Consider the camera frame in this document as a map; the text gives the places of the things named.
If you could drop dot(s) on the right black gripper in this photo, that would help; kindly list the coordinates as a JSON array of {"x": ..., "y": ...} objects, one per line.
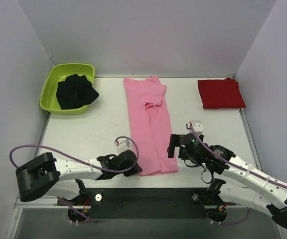
[{"x": 173, "y": 145}]

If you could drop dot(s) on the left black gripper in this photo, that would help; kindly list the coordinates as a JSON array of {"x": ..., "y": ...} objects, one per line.
[{"x": 135, "y": 168}]

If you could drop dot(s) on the pink t shirt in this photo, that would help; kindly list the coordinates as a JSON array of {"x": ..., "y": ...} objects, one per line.
[{"x": 150, "y": 125}]

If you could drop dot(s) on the red t shirt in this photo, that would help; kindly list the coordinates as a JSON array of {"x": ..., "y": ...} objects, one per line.
[{"x": 220, "y": 94}]

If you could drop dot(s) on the green plastic basin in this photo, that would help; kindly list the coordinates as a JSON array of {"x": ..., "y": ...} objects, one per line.
[{"x": 48, "y": 100}]

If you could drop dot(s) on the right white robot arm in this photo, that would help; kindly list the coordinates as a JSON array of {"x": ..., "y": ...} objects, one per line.
[{"x": 260, "y": 191}]

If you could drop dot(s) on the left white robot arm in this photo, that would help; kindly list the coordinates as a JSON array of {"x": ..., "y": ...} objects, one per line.
[{"x": 47, "y": 176}]

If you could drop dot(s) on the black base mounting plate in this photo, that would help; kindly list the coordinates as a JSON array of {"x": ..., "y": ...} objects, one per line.
[{"x": 145, "y": 203}]

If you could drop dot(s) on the black t shirt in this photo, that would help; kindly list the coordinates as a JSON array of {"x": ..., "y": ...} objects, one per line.
[{"x": 75, "y": 92}]

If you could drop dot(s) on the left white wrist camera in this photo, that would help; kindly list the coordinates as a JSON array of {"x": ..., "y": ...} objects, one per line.
[{"x": 123, "y": 145}]

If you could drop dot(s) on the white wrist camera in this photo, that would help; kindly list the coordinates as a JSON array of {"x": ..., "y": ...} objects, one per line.
[
  {"x": 196, "y": 126},
  {"x": 123, "y": 145}
]

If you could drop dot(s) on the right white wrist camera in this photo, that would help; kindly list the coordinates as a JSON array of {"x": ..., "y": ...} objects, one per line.
[{"x": 196, "y": 126}]

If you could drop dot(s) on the aluminium extrusion rail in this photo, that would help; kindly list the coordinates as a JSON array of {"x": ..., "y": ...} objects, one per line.
[{"x": 45, "y": 202}]

